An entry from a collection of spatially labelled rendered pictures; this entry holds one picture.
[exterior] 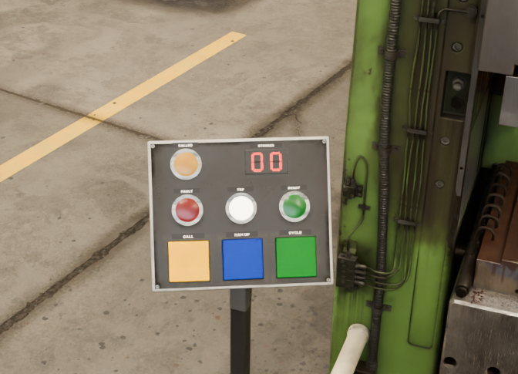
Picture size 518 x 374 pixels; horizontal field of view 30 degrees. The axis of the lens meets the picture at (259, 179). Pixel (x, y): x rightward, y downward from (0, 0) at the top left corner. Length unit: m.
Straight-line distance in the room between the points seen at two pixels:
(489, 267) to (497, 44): 0.46
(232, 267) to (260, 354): 1.36
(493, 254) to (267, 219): 0.45
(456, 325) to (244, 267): 0.44
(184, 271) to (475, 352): 0.59
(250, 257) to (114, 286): 1.69
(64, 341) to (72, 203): 0.86
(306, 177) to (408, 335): 0.58
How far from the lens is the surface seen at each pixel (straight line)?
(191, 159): 1.79
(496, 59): 1.72
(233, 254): 1.80
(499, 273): 1.92
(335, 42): 5.45
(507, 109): 1.75
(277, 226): 1.81
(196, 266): 1.80
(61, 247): 3.68
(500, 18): 1.69
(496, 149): 2.33
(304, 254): 1.81
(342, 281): 2.15
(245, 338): 2.06
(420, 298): 2.17
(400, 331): 2.23
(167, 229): 1.80
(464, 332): 1.94
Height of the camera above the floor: 2.04
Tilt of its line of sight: 30 degrees down
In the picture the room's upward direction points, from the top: 1 degrees clockwise
